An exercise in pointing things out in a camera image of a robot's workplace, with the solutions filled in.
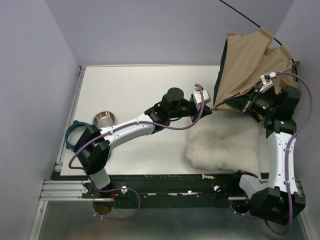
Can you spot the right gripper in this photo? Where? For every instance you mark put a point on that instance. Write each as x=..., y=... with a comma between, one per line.
x=245, y=102

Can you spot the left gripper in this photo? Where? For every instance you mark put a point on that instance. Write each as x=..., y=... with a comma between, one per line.
x=206, y=111

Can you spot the cream chess piece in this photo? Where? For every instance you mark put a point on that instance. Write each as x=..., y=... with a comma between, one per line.
x=207, y=177

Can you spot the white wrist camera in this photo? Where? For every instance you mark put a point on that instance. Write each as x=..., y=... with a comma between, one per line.
x=200, y=97
x=266, y=80

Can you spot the teal double bowl stand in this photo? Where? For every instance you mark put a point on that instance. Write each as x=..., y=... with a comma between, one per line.
x=73, y=133

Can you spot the aluminium rail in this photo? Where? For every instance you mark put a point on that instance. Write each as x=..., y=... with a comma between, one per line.
x=65, y=190

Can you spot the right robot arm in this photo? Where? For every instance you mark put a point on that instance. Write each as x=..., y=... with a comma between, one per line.
x=277, y=200

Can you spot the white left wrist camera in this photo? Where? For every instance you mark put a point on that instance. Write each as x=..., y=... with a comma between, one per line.
x=200, y=97

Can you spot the beige pet tent fabric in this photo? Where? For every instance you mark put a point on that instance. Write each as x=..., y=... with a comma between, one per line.
x=245, y=58

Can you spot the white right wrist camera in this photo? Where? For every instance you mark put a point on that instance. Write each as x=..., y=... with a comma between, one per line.
x=266, y=80

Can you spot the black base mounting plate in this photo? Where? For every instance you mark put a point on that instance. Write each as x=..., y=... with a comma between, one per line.
x=168, y=191

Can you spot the steel pet bowl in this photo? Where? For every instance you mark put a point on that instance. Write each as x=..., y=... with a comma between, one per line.
x=104, y=119

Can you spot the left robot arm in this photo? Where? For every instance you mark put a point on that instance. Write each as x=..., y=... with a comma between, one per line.
x=94, y=147

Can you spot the white fluffy pillow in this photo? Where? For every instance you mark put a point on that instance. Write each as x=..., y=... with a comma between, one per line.
x=224, y=141

